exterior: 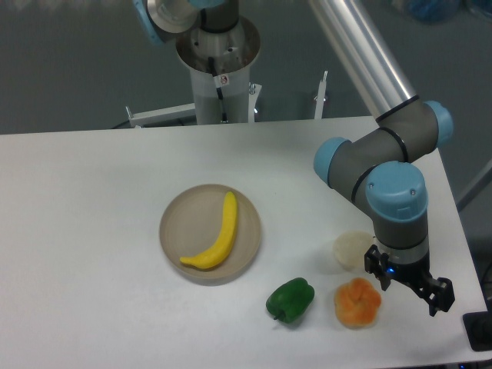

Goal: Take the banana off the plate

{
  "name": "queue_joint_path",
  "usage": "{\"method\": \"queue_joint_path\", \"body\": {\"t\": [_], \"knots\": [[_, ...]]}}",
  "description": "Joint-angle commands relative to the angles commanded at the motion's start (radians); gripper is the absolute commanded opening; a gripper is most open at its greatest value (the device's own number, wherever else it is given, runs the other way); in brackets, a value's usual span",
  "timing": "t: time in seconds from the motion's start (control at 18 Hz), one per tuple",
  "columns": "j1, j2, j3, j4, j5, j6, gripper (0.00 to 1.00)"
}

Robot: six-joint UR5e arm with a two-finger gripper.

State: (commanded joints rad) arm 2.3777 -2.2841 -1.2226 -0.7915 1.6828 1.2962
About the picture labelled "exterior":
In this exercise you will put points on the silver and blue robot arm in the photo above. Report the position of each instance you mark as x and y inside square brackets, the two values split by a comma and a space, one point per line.
[376, 173]

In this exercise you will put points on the yellow toy banana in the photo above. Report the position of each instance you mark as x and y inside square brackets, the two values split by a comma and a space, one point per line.
[222, 246]

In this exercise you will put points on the green toy bell pepper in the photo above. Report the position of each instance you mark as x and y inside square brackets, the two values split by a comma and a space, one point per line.
[289, 302]

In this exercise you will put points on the white toy garlic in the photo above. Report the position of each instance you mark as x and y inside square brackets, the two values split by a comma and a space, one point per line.
[350, 248]

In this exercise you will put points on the beige round plate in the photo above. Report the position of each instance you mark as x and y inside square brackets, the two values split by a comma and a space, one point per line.
[192, 222]

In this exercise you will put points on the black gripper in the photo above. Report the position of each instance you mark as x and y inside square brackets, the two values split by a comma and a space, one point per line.
[437, 293]

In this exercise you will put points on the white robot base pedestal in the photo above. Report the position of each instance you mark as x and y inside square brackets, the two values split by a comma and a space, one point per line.
[219, 65]

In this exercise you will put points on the black device at table edge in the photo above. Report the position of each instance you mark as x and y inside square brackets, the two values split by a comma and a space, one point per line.
[478, 329]

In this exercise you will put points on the orange toy bread roll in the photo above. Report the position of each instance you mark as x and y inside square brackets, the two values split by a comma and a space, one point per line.
[357, 303]

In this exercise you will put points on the white metal frame bracket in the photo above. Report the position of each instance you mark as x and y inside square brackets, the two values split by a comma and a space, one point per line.
[321, 96]

